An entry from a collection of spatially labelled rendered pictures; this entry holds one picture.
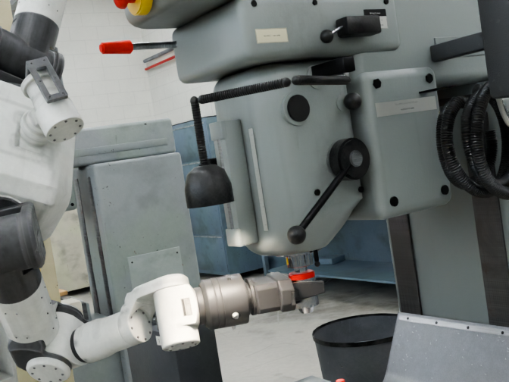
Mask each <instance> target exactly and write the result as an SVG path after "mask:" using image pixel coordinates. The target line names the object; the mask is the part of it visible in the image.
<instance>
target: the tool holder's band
mask: <svg viewBox="0 0 509 382"><path fill-rule="evenodd" d="M314 276H315V273H314V270H311V269H308V271H307V272H304V273H298V274H296V273H295V272H294V271H293V272H290V273H289V278H290V279H291V280H305V279H309V278H312V277H314Z"/></svg>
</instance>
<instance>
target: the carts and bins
mask: <svg viewBox="0 0 509 382"><path fill-rule="evenodd" d="M397 315H398V314H392V313H377V314H366V315H355V316H350V317H346V318H340V319H337V320H334V321H330V322H327V323H325V324H322V325H320V326H319V327H317V328H316V329H315V330H313V333H312V337H313V340H314V342H315V345H316V349H317V355H318V358H319V363H320V369H321V372H322V376H323V379H324V380H328V381H331V382H336V380H338V379H345V382H383V380H384V377H385V375H386V369H387V365H388V361H389V354H390V350H391V346H392V339H393V335H394V331H395V323H396V319H397Z"/></svg>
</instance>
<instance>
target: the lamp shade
mask: <svg viewBox="0 0 509 382"><path fill-rule="evenodd" d="M184 191H185V196H186V205H187V208H202V207H208V206H212V205H221V204H225V203H229V202H234V196H233V187H232V183H231V181H230V179H229V177H228V175H227V173H226V171H225V169H223V168H221V167H220V166H218V165H216V164H211V163H208V164H199V165H198V167H195V168H193V169H192V170H191V171H190V172H189V173H188V174H187V175H186V185H185V190H184Z"/></svg>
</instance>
